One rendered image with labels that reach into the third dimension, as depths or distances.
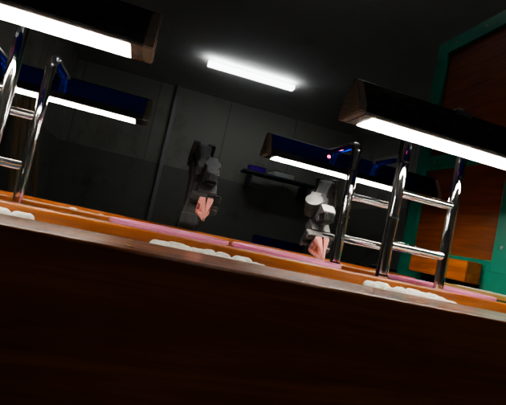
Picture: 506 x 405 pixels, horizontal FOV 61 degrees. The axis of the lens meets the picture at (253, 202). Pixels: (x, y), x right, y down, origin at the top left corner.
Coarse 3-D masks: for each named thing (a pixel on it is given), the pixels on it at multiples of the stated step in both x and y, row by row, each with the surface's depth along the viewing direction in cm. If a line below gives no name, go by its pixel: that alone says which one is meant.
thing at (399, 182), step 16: (464, 112) 82; (400, 144) 98; (400, 160) 98; (464, 160) 101; (400, 176) 97; (400, 192) 97; (400, 208) 97; (448, 208) 100; (448, 224) 100; (384, 240) 97; (448, 240) 100; (384, 256) 96; (432, 256) 99; (448, 256) 100; (384, 272) 95
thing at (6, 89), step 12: (24, 36) 78; (12, 48) 77; (24, 48) 78; (12, 60) 77; (12, 72) 77; (0, 84) 77; (12, 84) 77; (0, 96) 77; (12, 96) 78; (0, 108) 77; (0, 120) 77; (0, 132) 77; (0, 144) 77
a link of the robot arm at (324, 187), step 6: (318, 180) 171; (324, 180) 169; (336, 180) 169; (318, 186) 164; (324, 186) 163; (330, 186) 165; (336, 186) 169; (318, 192) 158; (324, 192) 159; (330, 192) 166; (336, 192) 170; (324, 198) 153; (336, 198) 171; (336, 204) 176
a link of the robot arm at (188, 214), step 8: (192, 160) 178; (192, 168) 177; (192, 176) 177; (192, 184) 177; (184, 208) 174; (192, 208) 175; (184, 216) 173; (192, 216) 174; (184, 224) 173; (192, 224) 174
